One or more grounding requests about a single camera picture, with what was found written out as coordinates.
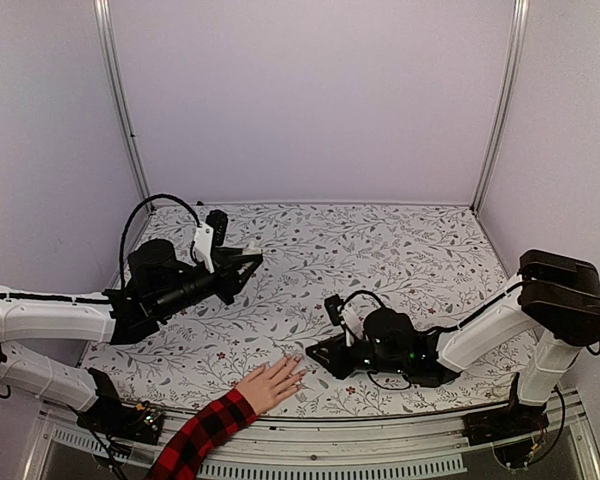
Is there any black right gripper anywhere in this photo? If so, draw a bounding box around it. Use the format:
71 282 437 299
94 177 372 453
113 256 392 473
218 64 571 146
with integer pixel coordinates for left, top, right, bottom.
306 333 408 381

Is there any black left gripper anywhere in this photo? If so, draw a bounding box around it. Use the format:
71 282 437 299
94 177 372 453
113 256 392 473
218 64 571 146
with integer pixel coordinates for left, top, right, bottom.
154 247 262 320

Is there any clear nail polish bottle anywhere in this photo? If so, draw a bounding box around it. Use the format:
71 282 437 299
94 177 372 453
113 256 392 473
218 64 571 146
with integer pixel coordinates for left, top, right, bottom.
242 242 262 255

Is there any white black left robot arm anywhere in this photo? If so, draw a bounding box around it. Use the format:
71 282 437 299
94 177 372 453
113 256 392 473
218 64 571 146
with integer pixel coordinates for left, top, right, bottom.
0 239 263 434

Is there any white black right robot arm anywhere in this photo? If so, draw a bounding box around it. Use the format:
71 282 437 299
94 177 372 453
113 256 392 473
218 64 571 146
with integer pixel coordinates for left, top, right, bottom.
306 250 600 436

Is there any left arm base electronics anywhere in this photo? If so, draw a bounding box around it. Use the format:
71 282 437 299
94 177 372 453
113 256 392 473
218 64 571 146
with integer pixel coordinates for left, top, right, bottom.
77 368 164 445

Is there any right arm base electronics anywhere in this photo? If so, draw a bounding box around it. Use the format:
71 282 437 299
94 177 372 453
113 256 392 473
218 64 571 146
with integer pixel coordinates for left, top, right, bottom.
462 402 549 470

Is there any red black plaid sleeve forearm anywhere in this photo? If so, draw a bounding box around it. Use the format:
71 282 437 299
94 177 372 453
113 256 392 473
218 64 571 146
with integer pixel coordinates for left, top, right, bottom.
144 389 257 480

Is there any person's left hand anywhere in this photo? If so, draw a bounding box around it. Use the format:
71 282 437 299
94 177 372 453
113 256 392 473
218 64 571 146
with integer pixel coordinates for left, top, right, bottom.
235 356 306 416

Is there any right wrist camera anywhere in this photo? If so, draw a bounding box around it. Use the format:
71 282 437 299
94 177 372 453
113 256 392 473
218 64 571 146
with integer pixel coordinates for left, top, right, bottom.
324 295 362 347

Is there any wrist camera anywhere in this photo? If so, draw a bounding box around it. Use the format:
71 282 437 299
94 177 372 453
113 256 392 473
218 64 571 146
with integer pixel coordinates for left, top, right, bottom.
324 295 362 347
190 209 228 274

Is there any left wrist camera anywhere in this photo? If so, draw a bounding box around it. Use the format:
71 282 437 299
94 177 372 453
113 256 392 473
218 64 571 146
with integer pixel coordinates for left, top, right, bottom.
190 209 228 274

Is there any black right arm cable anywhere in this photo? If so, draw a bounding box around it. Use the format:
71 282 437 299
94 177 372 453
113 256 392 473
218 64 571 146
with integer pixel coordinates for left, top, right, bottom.
340 288 386 314

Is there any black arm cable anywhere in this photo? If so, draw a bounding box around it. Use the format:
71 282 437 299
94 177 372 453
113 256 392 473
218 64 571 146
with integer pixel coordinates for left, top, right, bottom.
340 288 386 314
118 193 204 291

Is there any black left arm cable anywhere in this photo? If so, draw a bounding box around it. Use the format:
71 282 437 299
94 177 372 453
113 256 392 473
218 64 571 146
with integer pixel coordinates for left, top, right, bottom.
118 193 204 291

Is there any aluminium front frame rail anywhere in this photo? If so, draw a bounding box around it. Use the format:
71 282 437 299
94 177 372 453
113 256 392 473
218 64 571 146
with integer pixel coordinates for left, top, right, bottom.
18 389 600 479

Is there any aluminium corner post left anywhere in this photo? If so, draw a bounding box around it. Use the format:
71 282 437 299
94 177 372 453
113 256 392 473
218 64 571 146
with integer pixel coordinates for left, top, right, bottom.
93 0 151 200

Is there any aluminium corner post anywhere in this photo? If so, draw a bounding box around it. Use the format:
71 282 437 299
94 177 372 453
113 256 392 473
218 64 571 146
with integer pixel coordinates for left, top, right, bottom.
93 0 151 200
470 0 530 216

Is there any aluminium corner post right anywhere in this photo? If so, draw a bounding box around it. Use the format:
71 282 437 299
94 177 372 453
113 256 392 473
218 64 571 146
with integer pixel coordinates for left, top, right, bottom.
470 0 530 216

